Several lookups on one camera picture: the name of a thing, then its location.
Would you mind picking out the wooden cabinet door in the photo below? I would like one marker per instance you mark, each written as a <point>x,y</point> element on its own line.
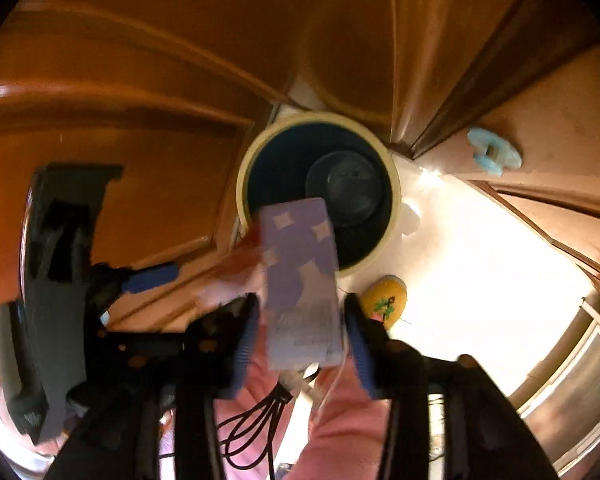
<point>105,110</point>

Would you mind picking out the purple star-print packet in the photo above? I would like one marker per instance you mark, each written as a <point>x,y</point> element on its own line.
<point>300,280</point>

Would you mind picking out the black round lid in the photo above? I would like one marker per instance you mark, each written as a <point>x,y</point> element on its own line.
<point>347,187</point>

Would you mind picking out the yellow slipper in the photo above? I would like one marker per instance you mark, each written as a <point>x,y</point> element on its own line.
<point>386,300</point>

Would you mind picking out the yellow-rimmed round trash bin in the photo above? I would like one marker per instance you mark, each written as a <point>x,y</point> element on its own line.
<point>365,255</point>

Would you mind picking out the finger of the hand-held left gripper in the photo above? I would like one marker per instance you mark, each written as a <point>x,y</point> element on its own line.
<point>155,346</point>
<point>150,280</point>

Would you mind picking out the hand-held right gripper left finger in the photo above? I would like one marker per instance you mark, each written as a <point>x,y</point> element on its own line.
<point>242,347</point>

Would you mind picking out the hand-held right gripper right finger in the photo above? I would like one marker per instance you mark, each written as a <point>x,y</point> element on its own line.
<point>361,352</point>

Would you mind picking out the metal door sill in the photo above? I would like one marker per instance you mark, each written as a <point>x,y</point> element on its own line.
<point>575,385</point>

